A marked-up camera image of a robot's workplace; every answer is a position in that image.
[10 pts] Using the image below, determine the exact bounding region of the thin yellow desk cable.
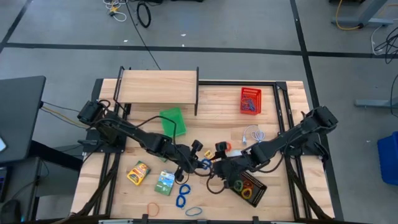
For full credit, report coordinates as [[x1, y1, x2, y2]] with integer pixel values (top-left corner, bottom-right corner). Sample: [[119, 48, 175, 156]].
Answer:
[[41, 105, 90, 129]]

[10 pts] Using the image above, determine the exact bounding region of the red plastic basket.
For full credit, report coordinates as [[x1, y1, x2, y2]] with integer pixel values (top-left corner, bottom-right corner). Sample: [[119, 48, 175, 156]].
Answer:
[[239, 86, 262, 116]]

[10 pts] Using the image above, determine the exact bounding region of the wooden shelf riser black frame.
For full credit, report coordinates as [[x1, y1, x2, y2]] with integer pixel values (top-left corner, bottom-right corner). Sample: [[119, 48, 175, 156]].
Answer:
[[113, 66, 200, 117]]

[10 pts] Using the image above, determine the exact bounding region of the white cable bundle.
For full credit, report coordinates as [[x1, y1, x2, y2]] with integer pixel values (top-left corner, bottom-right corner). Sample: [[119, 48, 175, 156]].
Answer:
[[102, 0, 128, 23]]

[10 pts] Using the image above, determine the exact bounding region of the light blue silicone wristband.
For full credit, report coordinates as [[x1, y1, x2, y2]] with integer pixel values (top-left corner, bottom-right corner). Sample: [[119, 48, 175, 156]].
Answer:
[[185, 206, 203, 217]]

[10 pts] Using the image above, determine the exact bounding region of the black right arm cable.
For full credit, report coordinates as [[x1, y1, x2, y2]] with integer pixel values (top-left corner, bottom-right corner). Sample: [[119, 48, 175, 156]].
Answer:
[[206, 154, 284, 195]]

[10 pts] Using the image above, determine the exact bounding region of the black mesh tray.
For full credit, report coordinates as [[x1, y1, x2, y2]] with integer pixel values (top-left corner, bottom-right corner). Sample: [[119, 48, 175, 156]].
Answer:
[[228, 170, 268, 208]]

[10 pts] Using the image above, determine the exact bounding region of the black table frame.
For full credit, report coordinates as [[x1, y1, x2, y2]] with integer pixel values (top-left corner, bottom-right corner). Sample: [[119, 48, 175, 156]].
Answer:
[[72, 78, 345, 223]]

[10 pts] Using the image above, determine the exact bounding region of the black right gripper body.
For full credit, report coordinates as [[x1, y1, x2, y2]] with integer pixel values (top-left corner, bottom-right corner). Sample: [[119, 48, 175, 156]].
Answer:
[[213, 141, 250, 189]]

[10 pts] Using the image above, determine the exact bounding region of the black cable coil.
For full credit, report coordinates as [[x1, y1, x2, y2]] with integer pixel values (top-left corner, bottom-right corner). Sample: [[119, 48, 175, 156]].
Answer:
[[136, 1, 152, 29]]

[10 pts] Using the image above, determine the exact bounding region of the desk with grey legs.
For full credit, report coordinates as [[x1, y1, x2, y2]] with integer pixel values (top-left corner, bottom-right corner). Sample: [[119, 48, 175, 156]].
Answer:
[[330, 0, 396, 29]]

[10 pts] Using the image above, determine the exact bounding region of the black desk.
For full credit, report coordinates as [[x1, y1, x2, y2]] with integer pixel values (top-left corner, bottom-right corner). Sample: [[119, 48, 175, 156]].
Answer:
[[0, 75, 47, 166]]

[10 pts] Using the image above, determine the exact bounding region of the yellow crayon box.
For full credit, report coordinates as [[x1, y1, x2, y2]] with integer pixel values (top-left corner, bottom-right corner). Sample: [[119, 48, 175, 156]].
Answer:
[[126, 160, 152, 187]]

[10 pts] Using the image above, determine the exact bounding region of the green plastic basket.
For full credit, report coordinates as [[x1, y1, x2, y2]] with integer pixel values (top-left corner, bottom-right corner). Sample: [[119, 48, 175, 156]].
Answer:
[[159, 107, 188, 139]]

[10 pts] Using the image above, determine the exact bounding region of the yellow floor cable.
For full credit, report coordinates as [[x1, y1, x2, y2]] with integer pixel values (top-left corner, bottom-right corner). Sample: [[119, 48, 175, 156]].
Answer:
[[335, 0, 362, 31]]

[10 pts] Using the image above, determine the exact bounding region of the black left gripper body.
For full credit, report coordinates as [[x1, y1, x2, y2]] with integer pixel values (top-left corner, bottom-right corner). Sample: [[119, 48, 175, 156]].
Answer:
[[174, 139, 205, 183]]

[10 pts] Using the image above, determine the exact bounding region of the black computer mouse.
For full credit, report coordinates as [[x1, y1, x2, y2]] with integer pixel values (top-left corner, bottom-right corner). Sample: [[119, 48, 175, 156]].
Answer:
[[0, 198, 23, 224]]

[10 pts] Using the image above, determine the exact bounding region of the white lamp power cable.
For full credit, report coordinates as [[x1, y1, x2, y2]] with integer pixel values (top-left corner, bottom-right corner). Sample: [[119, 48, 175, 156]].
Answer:
[[242, 124, 266, 146]]

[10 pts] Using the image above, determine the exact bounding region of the orange silicone wristband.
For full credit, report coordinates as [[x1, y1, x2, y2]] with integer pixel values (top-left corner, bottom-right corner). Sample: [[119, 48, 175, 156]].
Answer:
[[147, 202, 160, 218]]

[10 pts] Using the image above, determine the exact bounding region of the long black floor cable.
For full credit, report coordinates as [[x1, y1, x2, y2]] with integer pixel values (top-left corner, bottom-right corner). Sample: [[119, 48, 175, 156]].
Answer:
[[124, 0, 162, 71]]

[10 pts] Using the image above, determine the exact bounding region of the blue bin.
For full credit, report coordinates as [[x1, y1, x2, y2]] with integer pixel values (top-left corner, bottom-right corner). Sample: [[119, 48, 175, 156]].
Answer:
[[377, 130, 398, 187]]

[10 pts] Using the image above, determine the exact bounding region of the grey desk foot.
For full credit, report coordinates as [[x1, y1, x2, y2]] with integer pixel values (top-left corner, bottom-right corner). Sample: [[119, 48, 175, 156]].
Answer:
[[354, 98, 398, 110]]

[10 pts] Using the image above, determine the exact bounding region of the black cable bunch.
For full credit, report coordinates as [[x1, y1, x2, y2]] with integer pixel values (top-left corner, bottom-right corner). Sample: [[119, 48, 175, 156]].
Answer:
[[371, 24, 398, 65]]

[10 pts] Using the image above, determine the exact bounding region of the yellow coil wristband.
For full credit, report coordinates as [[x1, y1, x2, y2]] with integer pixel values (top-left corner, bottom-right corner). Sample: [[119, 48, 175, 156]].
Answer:
[[241, 180, 254, 200]]

